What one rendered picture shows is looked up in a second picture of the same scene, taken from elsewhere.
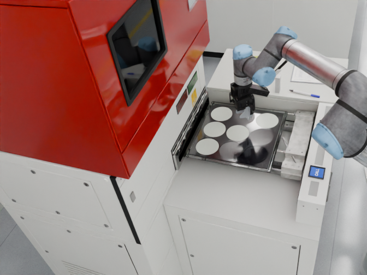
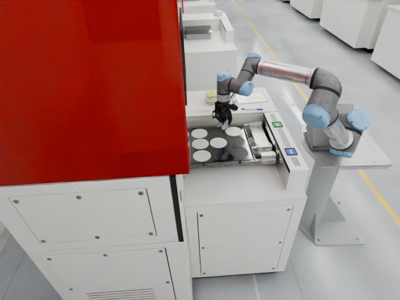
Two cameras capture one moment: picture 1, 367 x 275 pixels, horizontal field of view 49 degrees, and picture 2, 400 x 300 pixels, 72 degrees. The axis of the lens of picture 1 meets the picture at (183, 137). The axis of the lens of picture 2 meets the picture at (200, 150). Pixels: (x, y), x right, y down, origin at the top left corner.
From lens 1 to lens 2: 0.61 m
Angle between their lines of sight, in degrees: 23
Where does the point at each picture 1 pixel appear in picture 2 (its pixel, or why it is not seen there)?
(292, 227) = (286, 194)
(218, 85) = (190, 114)
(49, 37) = (143, 25)
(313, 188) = (294, 161)
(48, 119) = (115, 127)
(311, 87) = (253, 105)
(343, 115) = (326, 94)
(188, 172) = (192, 179)
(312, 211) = (299, 177)
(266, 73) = (250, 85)
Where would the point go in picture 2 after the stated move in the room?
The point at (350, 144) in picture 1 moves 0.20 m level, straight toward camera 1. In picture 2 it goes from (333, 114) to (353, 143)
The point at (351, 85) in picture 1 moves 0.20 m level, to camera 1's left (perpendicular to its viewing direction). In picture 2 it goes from (323, 75) to (289, 87)
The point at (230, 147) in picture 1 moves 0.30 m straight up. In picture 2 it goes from (219, 152) to (219, 106)
